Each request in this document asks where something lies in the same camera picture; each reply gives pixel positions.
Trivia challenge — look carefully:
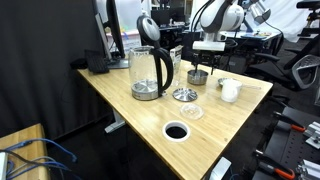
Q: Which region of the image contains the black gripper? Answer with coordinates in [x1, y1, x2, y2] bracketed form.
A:
[192, 50, 221, 76]

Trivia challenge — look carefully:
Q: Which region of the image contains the silver metal pot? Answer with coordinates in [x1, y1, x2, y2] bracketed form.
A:
[186, 69, 209, 86]

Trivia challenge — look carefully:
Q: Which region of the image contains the round silver pot lid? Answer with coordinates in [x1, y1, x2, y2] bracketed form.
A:
[172, 87, 199, 103]

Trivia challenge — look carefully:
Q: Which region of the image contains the white desk leg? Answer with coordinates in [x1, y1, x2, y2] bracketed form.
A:
[104, 109, 127, 134]

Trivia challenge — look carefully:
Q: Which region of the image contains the clear glass tumbler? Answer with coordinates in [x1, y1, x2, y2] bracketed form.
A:
[171, 60, 183, 88]

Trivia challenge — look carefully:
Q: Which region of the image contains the couscous food box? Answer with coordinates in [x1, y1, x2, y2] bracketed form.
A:
[169, 44, 184, 73]

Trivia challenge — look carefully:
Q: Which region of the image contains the white measuring cup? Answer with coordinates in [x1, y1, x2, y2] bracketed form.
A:
[220, 78, 244, 103]

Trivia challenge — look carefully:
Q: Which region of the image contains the clear glass lid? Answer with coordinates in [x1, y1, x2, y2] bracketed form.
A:
[179, 102, 205, 121]

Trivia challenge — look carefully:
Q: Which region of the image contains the glass electric kettle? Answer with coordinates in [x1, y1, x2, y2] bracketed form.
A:
[128, 14, 175, 102]

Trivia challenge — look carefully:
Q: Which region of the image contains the white printed cardboard box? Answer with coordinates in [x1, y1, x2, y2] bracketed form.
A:
[120, 30, 143, 54]

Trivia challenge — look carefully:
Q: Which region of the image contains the black monitor with silver stand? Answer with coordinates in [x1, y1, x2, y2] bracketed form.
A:
[92, 0, 130, 70]

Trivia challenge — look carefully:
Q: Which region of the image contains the grey mesh office chair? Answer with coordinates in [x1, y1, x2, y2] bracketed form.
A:
[249, 53, 320, 93]

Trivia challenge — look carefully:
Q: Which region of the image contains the black keyboard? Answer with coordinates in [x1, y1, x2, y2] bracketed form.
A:
[84, 49, 110, 74]

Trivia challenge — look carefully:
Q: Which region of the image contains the black perforated workbench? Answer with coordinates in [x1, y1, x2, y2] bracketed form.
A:
[251, 106, 320, 180]

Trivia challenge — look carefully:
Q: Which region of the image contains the black curtain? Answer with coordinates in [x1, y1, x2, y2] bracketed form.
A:
[0, 0, 108, 141]

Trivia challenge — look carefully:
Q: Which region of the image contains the wooden side table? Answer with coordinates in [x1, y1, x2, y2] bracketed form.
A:
[0, 123, 51, 180]

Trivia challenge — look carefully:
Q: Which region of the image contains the white power strip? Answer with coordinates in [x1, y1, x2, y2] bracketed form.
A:
[0, 151, 9, 180]

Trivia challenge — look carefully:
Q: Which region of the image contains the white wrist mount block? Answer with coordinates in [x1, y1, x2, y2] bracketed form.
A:
[192, 40, 226, 52]

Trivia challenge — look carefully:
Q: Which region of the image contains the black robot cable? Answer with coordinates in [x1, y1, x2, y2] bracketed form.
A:
[190, 0, 214, 34]

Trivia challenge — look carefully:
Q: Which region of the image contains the white desk grommet ring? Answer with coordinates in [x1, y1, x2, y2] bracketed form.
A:
[162, 120, 192, 143]

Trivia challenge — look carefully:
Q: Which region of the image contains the orange handled clamp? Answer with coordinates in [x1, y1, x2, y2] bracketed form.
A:
[254, 149, 296, 180]
[273, 111, 306, 133]

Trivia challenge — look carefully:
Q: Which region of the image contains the blue cable bundle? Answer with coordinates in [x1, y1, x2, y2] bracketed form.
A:
[0, 138, 78, 180]

